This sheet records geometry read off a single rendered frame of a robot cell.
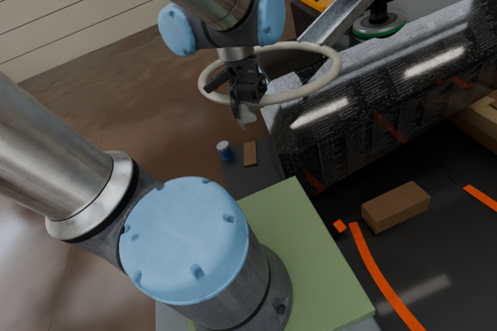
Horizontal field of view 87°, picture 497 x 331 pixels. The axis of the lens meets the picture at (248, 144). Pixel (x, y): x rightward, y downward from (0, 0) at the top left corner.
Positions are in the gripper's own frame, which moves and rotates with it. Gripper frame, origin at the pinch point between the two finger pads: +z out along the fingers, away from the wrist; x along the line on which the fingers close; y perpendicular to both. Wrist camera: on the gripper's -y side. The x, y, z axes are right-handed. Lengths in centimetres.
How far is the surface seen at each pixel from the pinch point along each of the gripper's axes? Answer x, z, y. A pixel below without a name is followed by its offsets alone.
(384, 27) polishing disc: 72, -1, 36
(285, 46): 44.5, -5.5, 0.5
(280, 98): 1.5, -7.2, 11.3
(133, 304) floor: -40, 104, -77
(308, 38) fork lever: 48.1, -6.8, 8.7
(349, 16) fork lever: 52, -12, 24
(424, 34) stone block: 78, 6, 52
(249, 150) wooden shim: 79, 87, -49
